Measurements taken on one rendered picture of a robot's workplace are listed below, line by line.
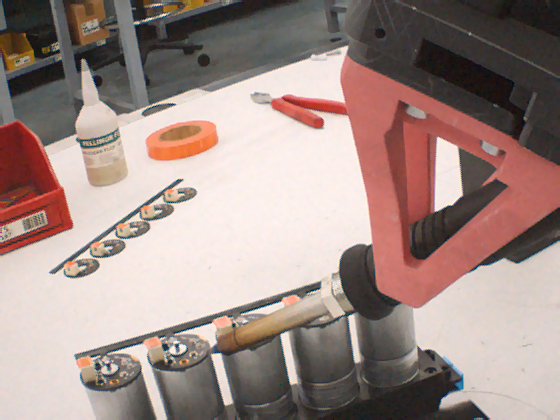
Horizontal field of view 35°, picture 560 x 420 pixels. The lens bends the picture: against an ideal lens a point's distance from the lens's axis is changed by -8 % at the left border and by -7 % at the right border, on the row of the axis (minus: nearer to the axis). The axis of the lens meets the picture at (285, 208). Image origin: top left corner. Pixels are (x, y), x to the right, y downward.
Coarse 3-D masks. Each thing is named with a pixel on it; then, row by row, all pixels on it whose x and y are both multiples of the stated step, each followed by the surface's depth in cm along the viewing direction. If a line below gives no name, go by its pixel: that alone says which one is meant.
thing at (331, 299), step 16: (336, 288) 29; (304, 304) 30; (320, 304) 30; (336, 304) 29; (256, 320) 31; (272, 320) 31; (288, 320) 30; (304, 320) 30; (224, 336) 32; (240, 336) 32; (256, 336) 31; (272, 336) 31; (224, 352) 32
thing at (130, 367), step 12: (96, 360) 34; (120, 360) 34; (132, 360) 34; (96, 372) 34; (120, 372) 34; (132, 372) 34; (84, 384) 33; (96, 384) 33; (108, 384) 33; (120, 384) 33
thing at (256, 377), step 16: (240, 352) 34; (256, 352) 34; (272, 352) 35; (224, 368) 36; (240, 368) 35; (256, 368) 35; (272, 368) 35; (240, 384) 35; (256, 384) 35; (272, 384) 35; (288, 384) 36; (240, 400) 36; (256, 400) 35; (272, 400) 35; (288, 400) 36; (240, 416) 36; (256, 416) 36; (272, 416) 36; (288, 416) 36
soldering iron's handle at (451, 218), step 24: (480, 192) 26; (432, 216) 27; (456, 216) 26; (552, 216) 24; (432, 240) 26; (528, 240) 25; (360, 264) 28; (480, 264) 26; (360, 288) 28; (360, 312) 28; (384, 312) 28
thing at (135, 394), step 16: (112, 368) 34; (128, 384) 33; (144, 384) 34; (96, 400) 33; (112, 400) 33; (128, 400) 33; (144, 400) 34; (96, 416) 34; (112, 416) 33; (128, 416) 33; (144, 416) 34
